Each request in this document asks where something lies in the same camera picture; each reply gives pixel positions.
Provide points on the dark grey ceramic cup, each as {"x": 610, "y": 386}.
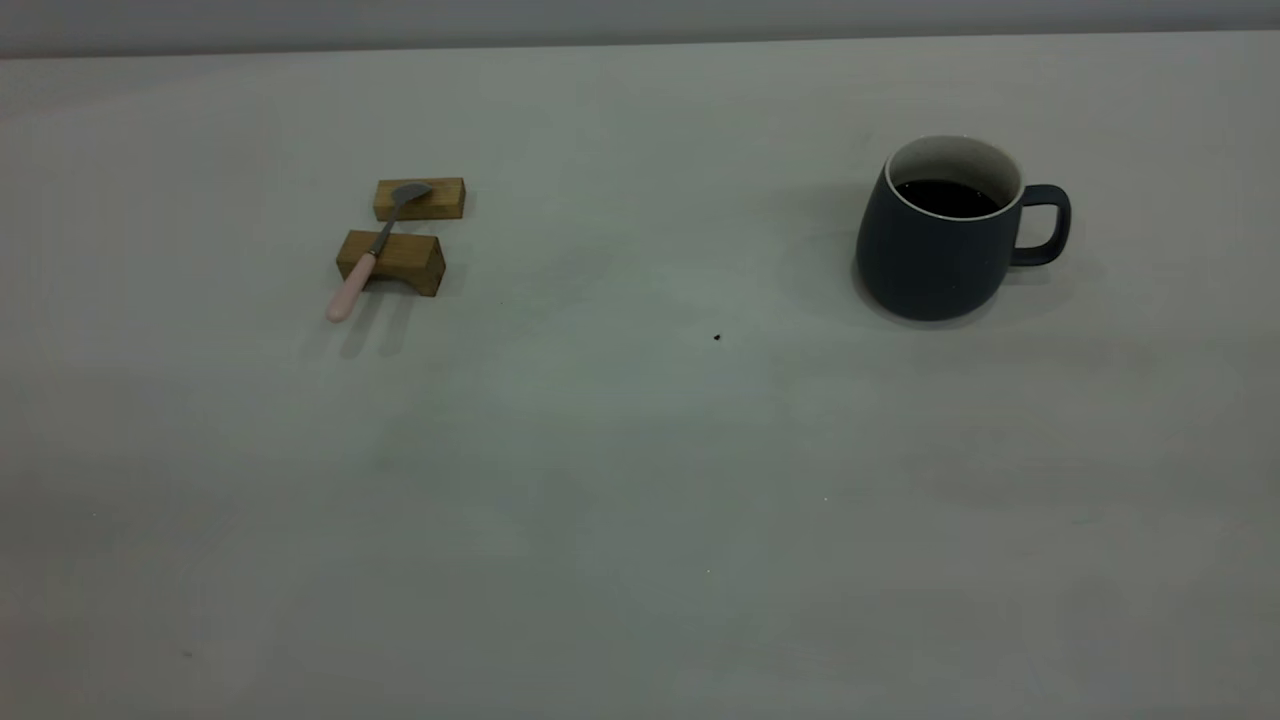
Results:
{"x": 930, "y": 265}

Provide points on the notched wooden block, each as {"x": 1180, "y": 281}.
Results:
{"x": 410, "y": 260}

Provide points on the flat wooden block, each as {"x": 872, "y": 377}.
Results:
{"x": 440, "y": 200}

